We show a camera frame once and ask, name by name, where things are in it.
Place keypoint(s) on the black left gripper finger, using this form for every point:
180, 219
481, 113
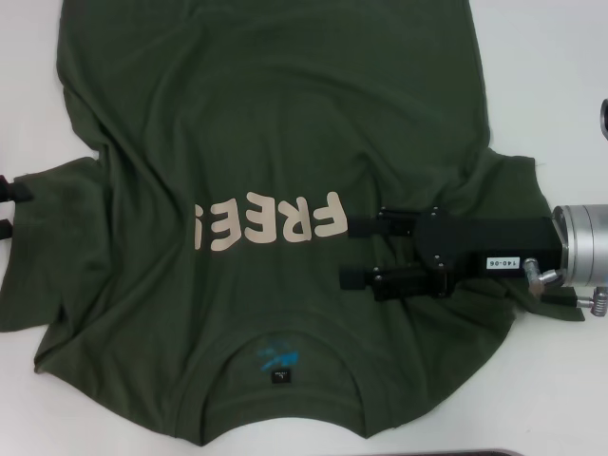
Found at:
16, 190
5, 229

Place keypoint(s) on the dark green FREE t-shirt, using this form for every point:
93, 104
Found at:
285, 142

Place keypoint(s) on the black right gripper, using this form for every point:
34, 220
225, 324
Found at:
489, 242

